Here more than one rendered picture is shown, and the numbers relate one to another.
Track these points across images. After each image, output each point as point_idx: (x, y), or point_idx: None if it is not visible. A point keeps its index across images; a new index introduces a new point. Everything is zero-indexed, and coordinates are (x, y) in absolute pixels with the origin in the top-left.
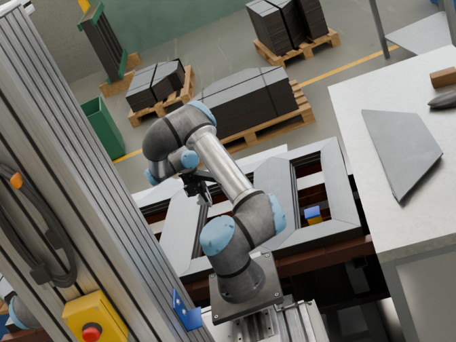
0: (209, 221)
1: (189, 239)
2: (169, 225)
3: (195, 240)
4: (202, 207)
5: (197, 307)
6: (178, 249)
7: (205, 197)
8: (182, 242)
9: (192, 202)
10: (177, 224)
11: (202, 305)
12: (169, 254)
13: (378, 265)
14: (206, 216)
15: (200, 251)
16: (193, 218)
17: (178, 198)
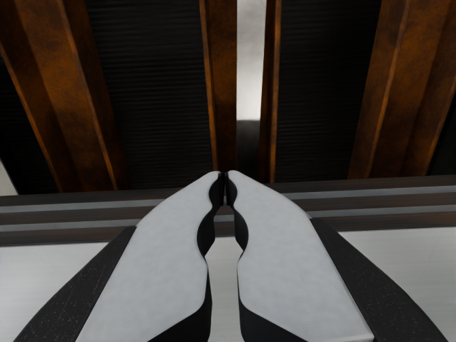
0: (69, 179)
1: (395, 250)
2: (212, 341)
3: (409, 223)
4: (83, 226)
5: (327, 166)
6: (433, 283)
7: (395, 285)
8: (392, 275)
9: (46, 285)
10: (219, 316)
11: (329, 154)
12: (440, 311)
13: None
14: (140, 193)
15: (432, 183)
16: (208, 258)
17: (1, 341)
